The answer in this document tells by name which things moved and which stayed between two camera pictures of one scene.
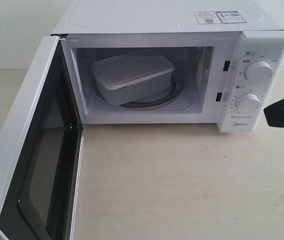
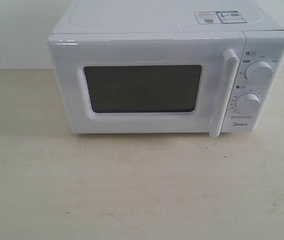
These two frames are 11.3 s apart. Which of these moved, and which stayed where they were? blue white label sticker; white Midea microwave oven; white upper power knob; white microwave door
Moved: white microwave door
Stayed: white Midea microwave oven; blue white label sticker; white upper power knob
